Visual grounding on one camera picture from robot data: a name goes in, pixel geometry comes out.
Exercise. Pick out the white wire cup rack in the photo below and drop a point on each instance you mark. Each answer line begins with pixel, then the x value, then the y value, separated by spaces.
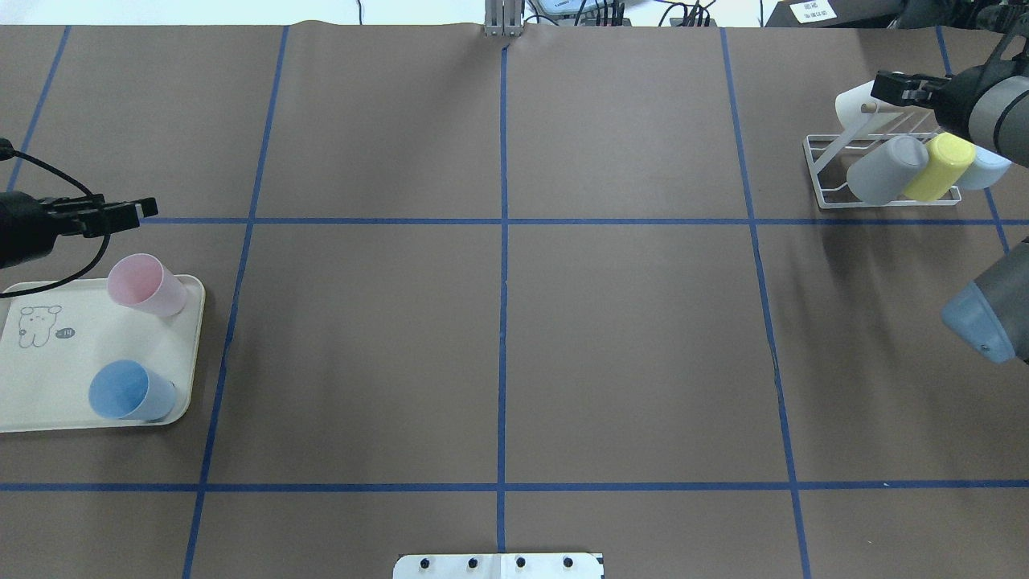
pixel 829 156

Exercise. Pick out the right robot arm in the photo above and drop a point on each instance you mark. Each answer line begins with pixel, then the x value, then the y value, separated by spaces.
pixel 985 106

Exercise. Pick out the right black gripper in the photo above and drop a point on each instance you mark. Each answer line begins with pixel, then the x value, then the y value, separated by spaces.
pixel 960 95

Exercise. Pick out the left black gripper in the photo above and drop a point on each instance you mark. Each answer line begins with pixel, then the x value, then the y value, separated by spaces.
pixel 22 227

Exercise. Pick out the aluminium frame post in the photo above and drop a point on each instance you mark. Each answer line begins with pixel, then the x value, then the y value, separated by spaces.
pixel 504 18

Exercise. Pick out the pale green cup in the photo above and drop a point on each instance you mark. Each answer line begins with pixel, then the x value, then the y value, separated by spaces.
pixel 856 107

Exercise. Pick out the blue cup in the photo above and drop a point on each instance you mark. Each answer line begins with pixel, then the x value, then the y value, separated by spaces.
pixel 985 170
pixel 126 390

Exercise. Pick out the pink plastic cup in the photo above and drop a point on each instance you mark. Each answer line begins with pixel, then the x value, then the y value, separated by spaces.
pixel 142 282

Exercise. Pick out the yellow plastic cup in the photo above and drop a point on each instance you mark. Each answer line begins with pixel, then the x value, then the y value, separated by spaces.
pixel 949 157

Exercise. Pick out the metal base plate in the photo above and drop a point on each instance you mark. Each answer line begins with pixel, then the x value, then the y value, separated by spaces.
pixel 501 565

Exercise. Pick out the cream cartoon tray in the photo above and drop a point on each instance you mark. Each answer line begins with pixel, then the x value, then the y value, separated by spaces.
pixel 53 344

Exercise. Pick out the white plastic cup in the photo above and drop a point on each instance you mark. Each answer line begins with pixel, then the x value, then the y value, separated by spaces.
pixel 880 176

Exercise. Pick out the blue cup front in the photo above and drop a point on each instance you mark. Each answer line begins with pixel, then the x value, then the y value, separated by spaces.
pixel 126 390

